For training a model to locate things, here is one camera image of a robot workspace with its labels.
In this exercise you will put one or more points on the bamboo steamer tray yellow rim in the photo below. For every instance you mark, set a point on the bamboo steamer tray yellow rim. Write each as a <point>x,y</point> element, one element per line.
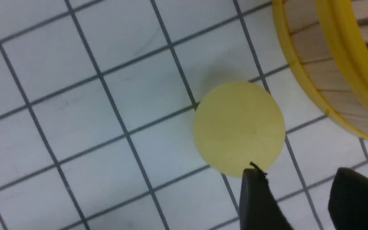
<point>325,43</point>

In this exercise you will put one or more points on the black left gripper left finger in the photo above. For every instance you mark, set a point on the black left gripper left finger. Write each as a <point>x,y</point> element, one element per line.
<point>258,209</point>

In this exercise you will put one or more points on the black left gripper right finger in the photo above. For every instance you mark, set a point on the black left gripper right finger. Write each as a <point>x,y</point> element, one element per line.
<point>348,200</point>

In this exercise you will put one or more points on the white grid tablecloth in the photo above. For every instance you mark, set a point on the white grid tablecloth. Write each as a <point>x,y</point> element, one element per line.
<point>97,99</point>

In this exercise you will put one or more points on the yellow bun front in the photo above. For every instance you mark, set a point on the yellow bun front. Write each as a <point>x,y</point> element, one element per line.
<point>238,125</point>

